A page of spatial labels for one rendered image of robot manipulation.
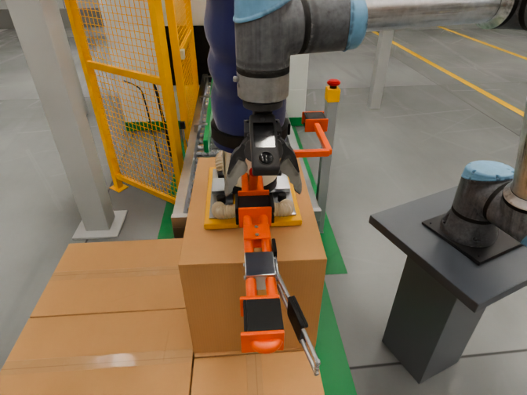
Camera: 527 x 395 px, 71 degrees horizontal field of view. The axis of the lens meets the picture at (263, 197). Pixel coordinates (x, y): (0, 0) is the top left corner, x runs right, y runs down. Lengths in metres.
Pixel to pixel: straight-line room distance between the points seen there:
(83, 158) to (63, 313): 1.18
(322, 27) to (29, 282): 2.31
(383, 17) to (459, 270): 0.87
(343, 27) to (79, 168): 2.10
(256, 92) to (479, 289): 1.00
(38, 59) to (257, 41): 1.83
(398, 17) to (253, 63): 0.38
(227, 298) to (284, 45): 0.73
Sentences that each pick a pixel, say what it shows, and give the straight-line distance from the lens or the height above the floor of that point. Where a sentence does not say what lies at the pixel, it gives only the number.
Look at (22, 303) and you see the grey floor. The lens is 2.52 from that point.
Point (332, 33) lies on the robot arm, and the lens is 0.65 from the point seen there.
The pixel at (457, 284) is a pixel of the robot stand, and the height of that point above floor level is 0.75.
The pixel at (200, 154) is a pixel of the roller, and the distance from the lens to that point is 2.41.
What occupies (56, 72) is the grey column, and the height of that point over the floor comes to 1.09.
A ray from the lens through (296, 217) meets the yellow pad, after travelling 1.11.
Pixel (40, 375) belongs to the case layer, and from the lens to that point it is 1.44.
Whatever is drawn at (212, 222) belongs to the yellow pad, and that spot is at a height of 0.97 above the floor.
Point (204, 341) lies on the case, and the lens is 1.27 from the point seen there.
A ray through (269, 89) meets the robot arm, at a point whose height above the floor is 1.45.
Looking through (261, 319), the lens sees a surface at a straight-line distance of 0.68.
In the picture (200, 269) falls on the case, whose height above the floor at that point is 0.93.
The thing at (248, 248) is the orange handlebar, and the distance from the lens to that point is 0.82.
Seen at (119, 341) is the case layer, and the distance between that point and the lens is 1.42.
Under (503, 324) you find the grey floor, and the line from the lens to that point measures 2.41.
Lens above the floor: 1.64
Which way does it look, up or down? 34 degrees down
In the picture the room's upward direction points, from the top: straight up
